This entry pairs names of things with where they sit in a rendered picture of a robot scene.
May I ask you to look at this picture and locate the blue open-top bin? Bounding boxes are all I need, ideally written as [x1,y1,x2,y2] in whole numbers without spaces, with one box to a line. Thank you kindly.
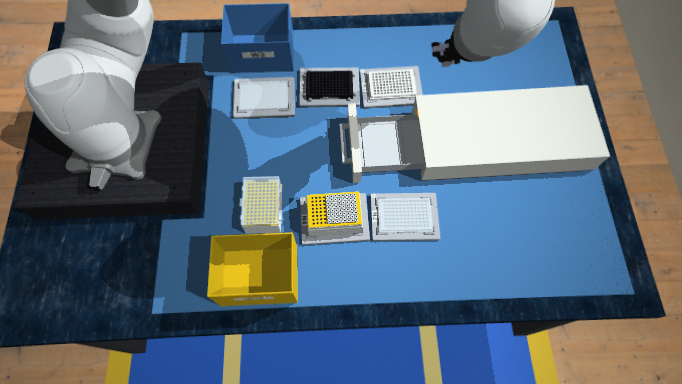
[221,3,294,73]

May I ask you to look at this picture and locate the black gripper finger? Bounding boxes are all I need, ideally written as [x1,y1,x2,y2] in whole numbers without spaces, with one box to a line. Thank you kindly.
[446,57,460,67]
[431,42,457,67]

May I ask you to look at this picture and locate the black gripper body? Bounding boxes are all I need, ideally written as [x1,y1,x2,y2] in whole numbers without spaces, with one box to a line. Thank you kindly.
[444,32,474,62]

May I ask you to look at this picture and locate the blue bench mat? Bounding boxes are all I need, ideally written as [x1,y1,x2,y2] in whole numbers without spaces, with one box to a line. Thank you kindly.
[152,20,635,314]

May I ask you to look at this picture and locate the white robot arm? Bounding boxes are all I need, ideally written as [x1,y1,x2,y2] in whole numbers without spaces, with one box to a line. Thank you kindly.
[25,0,555,190]

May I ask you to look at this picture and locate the yellow open bin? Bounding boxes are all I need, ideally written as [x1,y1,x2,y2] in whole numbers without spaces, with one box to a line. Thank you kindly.
[208,233,298,306]

